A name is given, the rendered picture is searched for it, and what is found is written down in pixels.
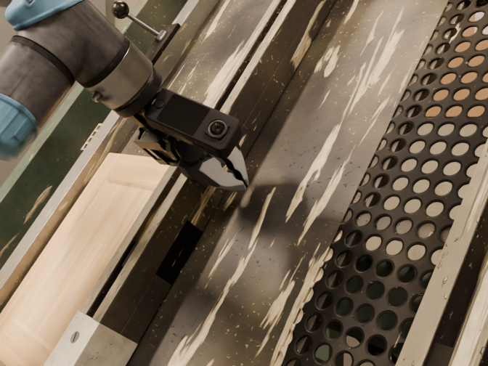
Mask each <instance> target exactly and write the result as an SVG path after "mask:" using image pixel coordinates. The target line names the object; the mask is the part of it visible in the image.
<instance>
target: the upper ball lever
mask: <svg viewBox="0 0 488 366"><path fill-rule="evenodd" d="M111 12H112V14H113V16H114V17H116V18H118V19H123V18H126V17H127V18H129V19H130V20H132V21H134V22H135V23H136V24H138V25H140V26H141V27H143V28H144V29H146V30H147V31H149V32H151V33H152V34H153V35H155V36H156V38H155V41H156V42H161V41H162V40H163V39H164V38H165V36H166V35H167V32H166V31H165V30H161V31H160V32H157V31H156V30H154V29H153V28H151V27H150V26H149V25H147V24H145V23H144V22H142V21H141V20H139V19H138V18H136V17H135V16H133V15H132V14H130V13H129V6H128V4H127V3H126V2H124V1H115V2H114V3H113V5H112V6H111Z"/></svg>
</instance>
